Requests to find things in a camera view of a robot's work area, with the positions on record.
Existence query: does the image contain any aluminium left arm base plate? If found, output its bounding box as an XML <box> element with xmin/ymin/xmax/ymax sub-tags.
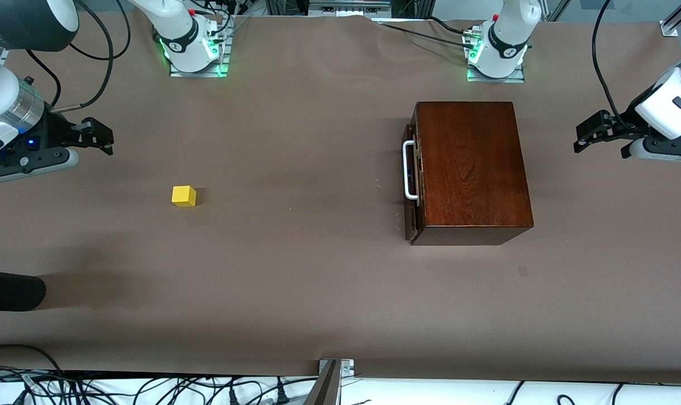
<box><xmin>466</xmin><ymin>61</ymin><xmax>526</xmax><ymax>84</ymax></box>

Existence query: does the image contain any yellow cube block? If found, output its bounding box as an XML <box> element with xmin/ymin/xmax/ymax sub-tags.
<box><xmin>172</xmin><ymin>185</ymin><xmax>197</xmax><ymax>208</ymax></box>

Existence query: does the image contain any brown paper table cover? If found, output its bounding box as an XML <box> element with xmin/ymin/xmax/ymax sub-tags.
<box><xmin>0</xmin><ymin>11</ymin><xmax>681</xmax><ymax>386</ymax></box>

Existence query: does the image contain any wooden drawer with white handle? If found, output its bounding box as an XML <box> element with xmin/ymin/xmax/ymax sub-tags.
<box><xmin>402</xmin><ymin>124</ymin><xmax>426</xmax><ymax>241</ymax></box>

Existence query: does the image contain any thin black short cable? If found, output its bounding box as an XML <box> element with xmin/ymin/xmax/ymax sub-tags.
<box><xmin>25</xmin><ymin>49</ymin><xmax>63</xmax><ymax>107</ymax></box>

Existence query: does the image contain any short black base cable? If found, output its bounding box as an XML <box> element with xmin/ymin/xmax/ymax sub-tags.
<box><xmin>423</xmin><ymin>15</ymin><xmax>468</xmax><ymax>35</ymax></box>

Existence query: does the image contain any dark brown wooden cabinet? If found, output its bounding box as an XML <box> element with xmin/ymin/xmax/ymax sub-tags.
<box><xmin>409</xmin><ymin>101</ymin><xmax>535</xmax><ymax>246</ymax></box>

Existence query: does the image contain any black cable loop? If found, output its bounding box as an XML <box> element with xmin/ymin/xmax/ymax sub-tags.
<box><xmin>0</xmin><ymin>343</ymin><xmax>66</xmax><ymax>380</ymax></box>

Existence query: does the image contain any aluminium right arm base plate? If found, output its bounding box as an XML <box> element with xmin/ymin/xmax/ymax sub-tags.
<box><xmin>169</xmin><ymin>16</ymin><xmax>232</xmax><ymax>78</ymax></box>

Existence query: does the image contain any black cable bundle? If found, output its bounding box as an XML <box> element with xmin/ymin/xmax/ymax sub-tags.
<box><xmin>201</xmin><ymin>0</ymin><xmax>249</xmax><ymax>41</ymax></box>

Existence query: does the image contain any thin black looping cable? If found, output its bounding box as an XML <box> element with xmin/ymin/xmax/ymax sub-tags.
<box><xmin>69</xmin><ymin>0</ymin><xmax>132</xmax><ymax>61</ymax></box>

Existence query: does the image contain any long black base cable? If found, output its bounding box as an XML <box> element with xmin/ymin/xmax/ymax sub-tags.
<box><xmin>376</xmin><ymin>21</ymin><xmax>479</xmax><ymax>49</ymax></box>

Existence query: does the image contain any grey device with ports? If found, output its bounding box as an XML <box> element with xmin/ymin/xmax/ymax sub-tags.
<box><xmin>308</xmin><ymin>0</ymin><xmax>393</xmax><ymax>18</ymax></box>

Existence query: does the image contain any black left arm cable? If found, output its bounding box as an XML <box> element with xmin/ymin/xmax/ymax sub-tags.
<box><xmin>592</xmin><ymin>0</ymin><xmax>623</xmax><ymax>127</ymax></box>

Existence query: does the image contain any grey aluminium beam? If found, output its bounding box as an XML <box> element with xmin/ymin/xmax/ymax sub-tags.
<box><xmin>303</xmin><ymin>360</ymin><xmax>341</xmax><ymax>405</ymax></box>

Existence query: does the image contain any silver metal corner bracket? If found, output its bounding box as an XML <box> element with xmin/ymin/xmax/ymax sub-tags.
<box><xmin>318</xmin><ymin>358</ymin><xmax>355</xmax><ymax>378</ymax></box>

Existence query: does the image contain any black foam cylinder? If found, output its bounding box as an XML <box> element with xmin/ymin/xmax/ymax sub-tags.
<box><xmin>0</xmin><ymin>269</ymin><xmax>47</xmax><ymax>312</ymax></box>

